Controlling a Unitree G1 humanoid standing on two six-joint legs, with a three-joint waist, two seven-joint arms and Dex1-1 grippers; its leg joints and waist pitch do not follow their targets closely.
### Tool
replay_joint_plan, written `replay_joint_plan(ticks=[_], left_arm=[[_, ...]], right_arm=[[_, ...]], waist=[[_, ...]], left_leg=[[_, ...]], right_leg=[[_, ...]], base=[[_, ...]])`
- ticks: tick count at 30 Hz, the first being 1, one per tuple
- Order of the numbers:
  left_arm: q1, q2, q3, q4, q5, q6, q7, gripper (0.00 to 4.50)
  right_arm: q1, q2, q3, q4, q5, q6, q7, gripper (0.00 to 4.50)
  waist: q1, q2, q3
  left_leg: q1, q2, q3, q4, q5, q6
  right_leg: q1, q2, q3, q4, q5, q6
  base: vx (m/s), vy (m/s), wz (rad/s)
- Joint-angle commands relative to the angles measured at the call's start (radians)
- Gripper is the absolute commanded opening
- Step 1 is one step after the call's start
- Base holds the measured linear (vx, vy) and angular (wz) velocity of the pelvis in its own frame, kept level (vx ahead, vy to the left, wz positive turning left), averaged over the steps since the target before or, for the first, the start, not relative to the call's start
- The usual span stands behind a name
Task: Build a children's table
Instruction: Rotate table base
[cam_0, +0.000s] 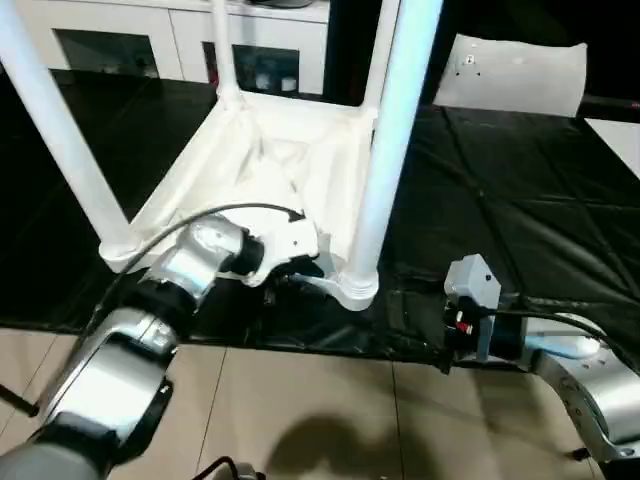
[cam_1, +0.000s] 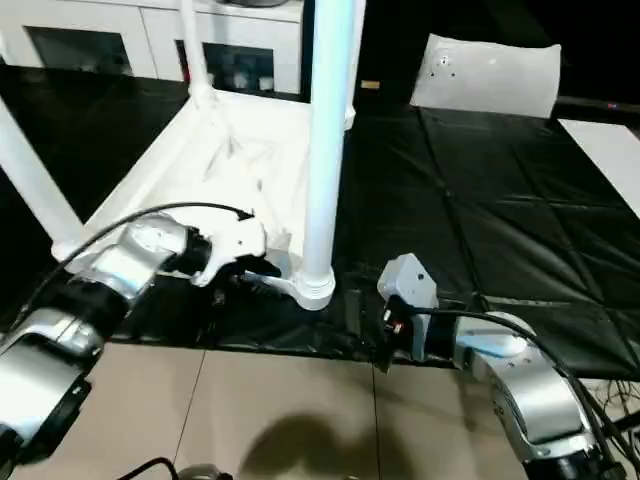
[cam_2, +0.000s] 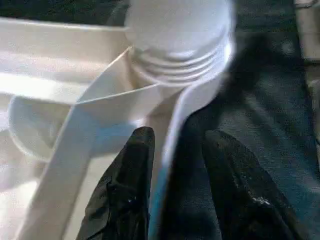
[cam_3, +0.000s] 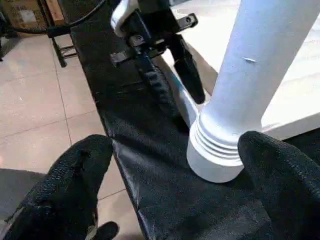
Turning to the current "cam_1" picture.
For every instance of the white plastic table top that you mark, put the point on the white plastic table top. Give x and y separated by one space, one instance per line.
220 170

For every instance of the white plastic table leg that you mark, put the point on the white plastic table leg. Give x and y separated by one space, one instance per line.
328 150
195 50
35 185
357 60

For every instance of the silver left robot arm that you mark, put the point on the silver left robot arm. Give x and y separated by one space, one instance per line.
130 260

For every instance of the black work mat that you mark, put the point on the black work mat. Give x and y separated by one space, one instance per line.
480 200

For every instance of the black robot foot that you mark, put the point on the black robot foot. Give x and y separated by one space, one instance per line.
205 472

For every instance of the small tan label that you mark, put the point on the small tan label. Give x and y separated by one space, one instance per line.
370 84

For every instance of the white flat board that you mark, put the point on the white flat board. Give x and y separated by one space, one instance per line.
610 160

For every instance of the white plastic bag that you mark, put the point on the white plastic bag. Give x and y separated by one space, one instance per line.
490 75

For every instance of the white cabinet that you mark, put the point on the white cabinet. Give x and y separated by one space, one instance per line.
100 30

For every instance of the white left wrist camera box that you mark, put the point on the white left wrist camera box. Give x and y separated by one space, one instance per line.
235 240

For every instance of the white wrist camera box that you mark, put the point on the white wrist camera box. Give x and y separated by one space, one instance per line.
408 280
235 240

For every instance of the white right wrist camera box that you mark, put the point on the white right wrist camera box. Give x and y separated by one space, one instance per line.
408 280

